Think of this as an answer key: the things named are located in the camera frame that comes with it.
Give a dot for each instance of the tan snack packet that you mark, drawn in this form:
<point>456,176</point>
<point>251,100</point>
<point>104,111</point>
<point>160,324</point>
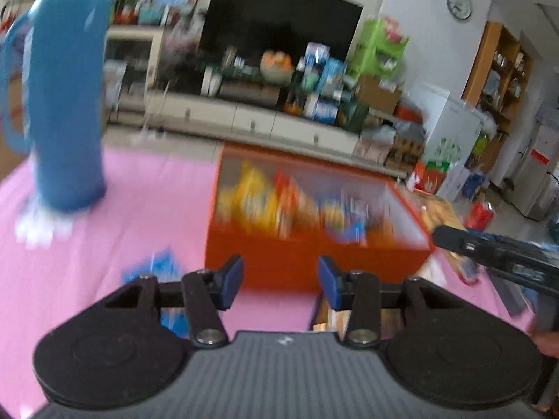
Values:
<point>439,211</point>

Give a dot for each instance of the wooden shelf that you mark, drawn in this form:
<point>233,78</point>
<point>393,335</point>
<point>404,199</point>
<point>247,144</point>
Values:
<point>498,74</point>

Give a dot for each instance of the white fridge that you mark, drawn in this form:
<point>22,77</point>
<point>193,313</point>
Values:
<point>450,131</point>

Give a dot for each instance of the brown cardboard box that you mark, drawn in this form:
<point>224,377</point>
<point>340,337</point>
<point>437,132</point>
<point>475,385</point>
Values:
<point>377,94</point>

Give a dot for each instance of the red yellow snack packet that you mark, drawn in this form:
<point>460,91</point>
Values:
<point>290,200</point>

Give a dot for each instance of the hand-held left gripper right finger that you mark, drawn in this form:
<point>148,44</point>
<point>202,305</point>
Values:
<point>327,281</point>

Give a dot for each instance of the stack of blue white cartons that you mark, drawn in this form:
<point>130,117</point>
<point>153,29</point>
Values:
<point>325,83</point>

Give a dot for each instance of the white microwave oven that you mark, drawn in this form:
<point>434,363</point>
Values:
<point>131,65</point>

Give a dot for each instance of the bowl of orange fruit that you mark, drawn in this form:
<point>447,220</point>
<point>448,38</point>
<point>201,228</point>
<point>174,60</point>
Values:
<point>276,66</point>

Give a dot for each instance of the round wall clock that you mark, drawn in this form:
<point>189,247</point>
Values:
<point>459,3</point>

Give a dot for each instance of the small blue snack packet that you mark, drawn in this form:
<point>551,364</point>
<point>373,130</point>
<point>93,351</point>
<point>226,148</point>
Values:
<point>345,222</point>

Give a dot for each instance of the red soda can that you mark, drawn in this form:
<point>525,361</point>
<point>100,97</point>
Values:
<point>480,216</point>

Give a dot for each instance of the red white carton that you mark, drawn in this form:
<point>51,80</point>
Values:
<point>428,179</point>

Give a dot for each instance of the blue thermos jug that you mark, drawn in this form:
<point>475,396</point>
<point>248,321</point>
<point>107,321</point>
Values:
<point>65,96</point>

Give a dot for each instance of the person's right hand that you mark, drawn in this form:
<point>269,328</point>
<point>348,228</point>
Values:
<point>548,345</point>

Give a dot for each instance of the orange cardboard box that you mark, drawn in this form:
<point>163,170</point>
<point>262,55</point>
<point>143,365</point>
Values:
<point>270,264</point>

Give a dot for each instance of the green display boxes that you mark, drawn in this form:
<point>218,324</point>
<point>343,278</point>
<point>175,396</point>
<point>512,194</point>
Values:
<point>380,50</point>

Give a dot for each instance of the white low cabinet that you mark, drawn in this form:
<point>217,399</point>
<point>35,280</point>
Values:
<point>244,115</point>

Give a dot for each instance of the blue cookie packet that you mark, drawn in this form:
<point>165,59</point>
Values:
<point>150,266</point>

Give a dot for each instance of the orange brown cookie packet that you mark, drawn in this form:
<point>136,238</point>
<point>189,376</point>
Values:
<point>325,314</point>

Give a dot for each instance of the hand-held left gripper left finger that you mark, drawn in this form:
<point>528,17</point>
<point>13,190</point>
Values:
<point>231,281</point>

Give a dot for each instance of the black television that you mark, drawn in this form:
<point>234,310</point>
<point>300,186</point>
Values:
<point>279,13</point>

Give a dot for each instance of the pile of cardboard cartons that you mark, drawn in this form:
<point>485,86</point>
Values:
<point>393,146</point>

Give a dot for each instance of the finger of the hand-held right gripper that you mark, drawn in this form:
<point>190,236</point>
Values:
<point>524,273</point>
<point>454,238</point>

